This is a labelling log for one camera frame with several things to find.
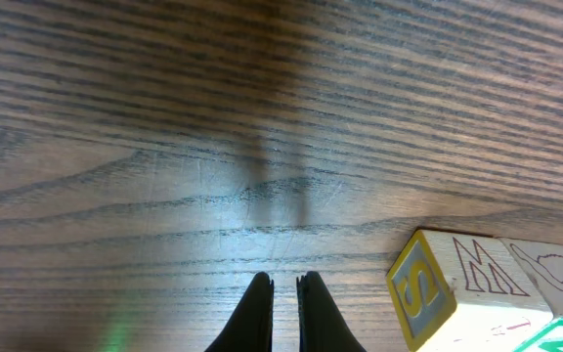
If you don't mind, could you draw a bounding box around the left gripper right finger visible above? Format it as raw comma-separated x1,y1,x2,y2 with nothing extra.
296,271,366,352

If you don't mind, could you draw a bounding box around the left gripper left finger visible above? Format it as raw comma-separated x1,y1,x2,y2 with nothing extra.
205,272,275,352

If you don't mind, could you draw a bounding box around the yellow S letter block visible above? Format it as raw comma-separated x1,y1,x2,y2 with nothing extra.
386,230,456,351

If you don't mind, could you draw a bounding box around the white M violin block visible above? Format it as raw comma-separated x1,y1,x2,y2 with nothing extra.
417,230,553,351

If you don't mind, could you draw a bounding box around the green V letter block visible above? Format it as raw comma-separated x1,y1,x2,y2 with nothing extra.
501,238,563,352

